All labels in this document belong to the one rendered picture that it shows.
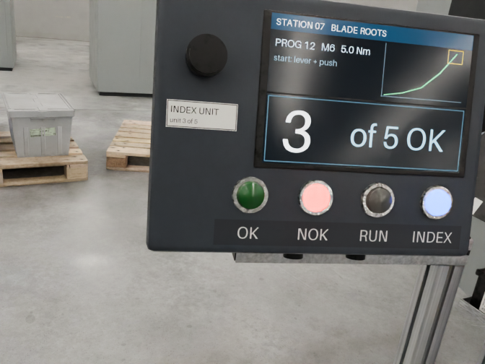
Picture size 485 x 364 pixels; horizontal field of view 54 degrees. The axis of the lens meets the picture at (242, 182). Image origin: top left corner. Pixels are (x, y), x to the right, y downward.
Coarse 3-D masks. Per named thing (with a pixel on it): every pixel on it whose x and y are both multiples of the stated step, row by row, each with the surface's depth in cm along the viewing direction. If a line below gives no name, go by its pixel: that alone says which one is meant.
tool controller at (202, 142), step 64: (192, 0) 32; (256, 0) 33; (320, 0) 34; (192, 64) 32; (256, 64) 34; (320, 64) 34; (384, 64) 35; (448, 64) 36; (192, 128) 33; (256, 128) 34; (384, 128) 36; (448, 128) 37; (192, 192) 34
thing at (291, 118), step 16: (272, 96) 34; (288, 96) 34; (304, 96) 34; (272, 112) 34; (288, 112) 34; (304, 112) 34; (320, 112) 35; (272, 128) 34; (288, 128) 34; (304, 128) 35; (320, 128) 35; (272, 144) 34; (288, 144) 34; (304, 144) 35; (320, 144) 35; (272, 160) 34; (288, 160) 35; (304, 160) 35; (320, 160) 35
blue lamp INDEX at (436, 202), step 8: (424, 192) 37; (432, 192) 37; (440, 192) 37; (448, 192) 37; (424, 200) 37; (432, 200) 36; (440, 200) 36; (448, 200) 37; (424, 208) 37; (432, 208) 37; (440, 208) 37; (448, 208) 37; (432, 216) 37; (440, 216) 37
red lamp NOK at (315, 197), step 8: (304, 184) 35; (312, 184) 35; (320, 184) 35; (304, 192) 35; (312, 192) 35; (320, 192) 35; (328, 192) 35; (304, 200) 35; (312, 200) 35; (320, 200) 35; (328, 200) 35; (304, 208) 35; (312, 208) 35; (320, 208) 35; (328, 208) 35
